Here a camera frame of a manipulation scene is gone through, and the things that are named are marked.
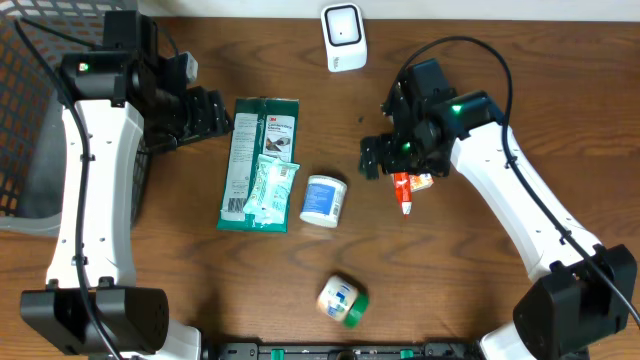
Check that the red snack sachet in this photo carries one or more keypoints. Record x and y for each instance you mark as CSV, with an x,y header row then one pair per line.
x,y
403,193

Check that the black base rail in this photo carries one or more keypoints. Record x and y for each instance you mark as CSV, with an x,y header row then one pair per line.
x,y
254,351

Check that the white barcode scanner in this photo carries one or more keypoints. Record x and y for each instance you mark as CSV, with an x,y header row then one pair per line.
x,y
344,37

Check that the grey plastic mesh basket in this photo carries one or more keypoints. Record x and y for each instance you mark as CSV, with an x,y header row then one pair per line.
x,y
33,150

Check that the green 3M gloves package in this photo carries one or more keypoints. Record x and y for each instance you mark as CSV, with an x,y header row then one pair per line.
x,y
262,126

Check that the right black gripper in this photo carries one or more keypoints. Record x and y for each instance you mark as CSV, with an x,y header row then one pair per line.
x,y
392,163

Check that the orange Kleenex tissue pack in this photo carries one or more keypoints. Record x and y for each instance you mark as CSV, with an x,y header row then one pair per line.
x,y
420,182

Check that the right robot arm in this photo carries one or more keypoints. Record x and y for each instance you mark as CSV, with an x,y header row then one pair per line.
x,y
580,288

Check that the green-lid seasoning jar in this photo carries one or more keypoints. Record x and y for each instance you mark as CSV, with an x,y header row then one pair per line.
x,y
342,302

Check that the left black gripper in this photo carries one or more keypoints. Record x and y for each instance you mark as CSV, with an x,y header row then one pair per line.
x,y
205,117

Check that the white cylindrical container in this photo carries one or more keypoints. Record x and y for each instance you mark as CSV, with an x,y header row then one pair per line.
x,y
323,201

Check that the mint green wipes pack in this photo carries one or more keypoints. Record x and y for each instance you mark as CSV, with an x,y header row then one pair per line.
x,y
268,199

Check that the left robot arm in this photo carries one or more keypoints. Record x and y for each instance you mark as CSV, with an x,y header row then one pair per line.
x,y
121,100

